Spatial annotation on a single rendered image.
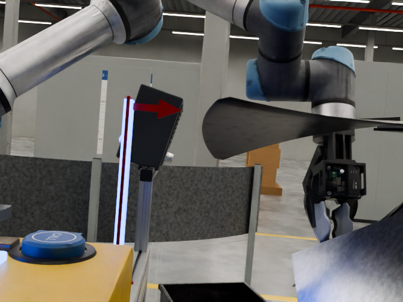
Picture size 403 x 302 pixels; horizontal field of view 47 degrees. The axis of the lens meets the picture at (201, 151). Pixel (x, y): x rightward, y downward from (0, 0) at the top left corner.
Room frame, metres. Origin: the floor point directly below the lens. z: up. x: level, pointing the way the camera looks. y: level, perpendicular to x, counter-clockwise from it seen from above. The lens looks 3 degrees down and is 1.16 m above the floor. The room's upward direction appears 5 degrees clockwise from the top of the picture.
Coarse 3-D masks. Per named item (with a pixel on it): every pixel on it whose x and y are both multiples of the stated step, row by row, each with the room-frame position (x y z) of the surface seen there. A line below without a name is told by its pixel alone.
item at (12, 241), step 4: (0, 236) 0.31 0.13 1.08; (0, 240) 0.30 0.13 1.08; (4, 240) 0.30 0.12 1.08; (8, 240) 0.30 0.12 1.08; (12, 240) 0.30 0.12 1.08; (16, 240) 0.30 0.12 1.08; (0, 244) 0.29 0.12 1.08; (4, 244) 0.29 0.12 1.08; (8, 244) 0.29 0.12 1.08; (12, 244) 0.30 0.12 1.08; (16, 244) 0.30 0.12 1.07; (0, 248) 0.29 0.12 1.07; (4, 248) 0.29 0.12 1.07; (8, 248) 0.29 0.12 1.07; (12, 248) 0.30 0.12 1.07
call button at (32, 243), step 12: (24, 240) 0.29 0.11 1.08; (36, 240) 0.29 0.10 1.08; (48, 240) 0.29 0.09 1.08; (60, 240) 0.29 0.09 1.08; (72, 240) 0.30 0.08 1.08; (84, 240) 0.31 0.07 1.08; (24, 252) 0.29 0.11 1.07; (36, 252) 0.28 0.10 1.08; (48, 252) 0.28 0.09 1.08; (60, 252) 0.29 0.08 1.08; (72, 252) 0.29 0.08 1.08; (84, 252) 0.31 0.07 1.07
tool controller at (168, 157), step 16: (144, 96) 1.12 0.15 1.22; (160, 96) 1.12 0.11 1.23; (176, 96) 1.13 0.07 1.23; (144, 112) 1.12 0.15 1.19; (144, 128) 1.12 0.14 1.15; (160, 128) 1.12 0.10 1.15; (176, 128) 1.27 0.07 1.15; (144, 144) 1.12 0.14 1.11; (160, 144) 1.12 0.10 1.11; (144, 160) 1.12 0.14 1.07; (160, 160) 1.12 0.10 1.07
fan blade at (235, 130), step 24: (216, 120) 0.53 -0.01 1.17; (240, 120) 0.53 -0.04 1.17; (264, 120) 0.53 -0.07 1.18; (288, 120) 0.52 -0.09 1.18; (312, 120) 0.51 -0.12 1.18; (336, 120) 0.50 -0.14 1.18; (360, 120) 0.50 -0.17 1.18; (384, 120) 0.52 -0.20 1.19; (216, 144) 0.62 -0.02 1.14; (240, 144) 0.63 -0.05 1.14; (264, 144) 0.65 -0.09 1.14
